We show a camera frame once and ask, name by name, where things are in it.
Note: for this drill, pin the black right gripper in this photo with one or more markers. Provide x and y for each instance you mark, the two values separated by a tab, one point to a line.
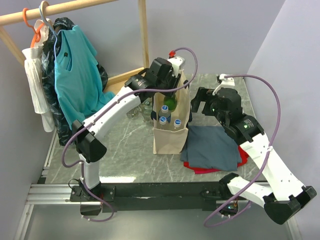
203	95

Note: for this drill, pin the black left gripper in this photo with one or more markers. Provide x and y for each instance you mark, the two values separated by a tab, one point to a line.
174	77

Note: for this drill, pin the green Perrier glass bottle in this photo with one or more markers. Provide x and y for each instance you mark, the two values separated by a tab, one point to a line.
171	102

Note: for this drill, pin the clear Chang soda bottle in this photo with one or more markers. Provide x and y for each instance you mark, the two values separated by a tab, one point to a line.
132	113
147	106
147	117

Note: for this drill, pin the pocari sweat bottle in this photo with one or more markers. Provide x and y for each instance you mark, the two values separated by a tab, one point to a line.
176	124
163	124
165	112

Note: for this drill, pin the cream canvas tote bag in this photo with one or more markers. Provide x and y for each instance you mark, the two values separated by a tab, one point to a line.
171	141

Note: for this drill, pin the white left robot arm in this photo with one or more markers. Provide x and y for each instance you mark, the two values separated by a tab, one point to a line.
88	134

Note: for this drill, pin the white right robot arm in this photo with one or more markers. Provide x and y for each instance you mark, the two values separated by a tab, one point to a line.
286	195

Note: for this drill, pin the wooden clothes rack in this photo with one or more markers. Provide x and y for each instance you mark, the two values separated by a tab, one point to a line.
78	83

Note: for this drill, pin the grey folded cloth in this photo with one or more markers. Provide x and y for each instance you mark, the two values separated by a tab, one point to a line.
209	147

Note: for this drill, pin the red folded cloth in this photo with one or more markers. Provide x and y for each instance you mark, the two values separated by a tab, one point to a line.
197	170

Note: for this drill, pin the turquoise hanging shirt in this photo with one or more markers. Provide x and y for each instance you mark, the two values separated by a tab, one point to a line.
77	80

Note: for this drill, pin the dark floral hanging garment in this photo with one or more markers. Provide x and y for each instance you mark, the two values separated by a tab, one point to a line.
48	78

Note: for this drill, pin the light blue clothes hanger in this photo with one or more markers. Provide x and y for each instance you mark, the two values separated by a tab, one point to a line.
41	8

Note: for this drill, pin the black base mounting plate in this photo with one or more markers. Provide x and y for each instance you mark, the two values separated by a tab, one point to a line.
151	197

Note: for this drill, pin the white hanging garment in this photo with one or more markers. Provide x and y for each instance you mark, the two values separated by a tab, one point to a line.
33	70

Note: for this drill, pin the orange clothes hanger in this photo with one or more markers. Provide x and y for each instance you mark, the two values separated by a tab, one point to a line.
36	32

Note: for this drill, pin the aluminium frame rail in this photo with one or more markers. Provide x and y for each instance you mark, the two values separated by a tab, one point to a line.
50	215

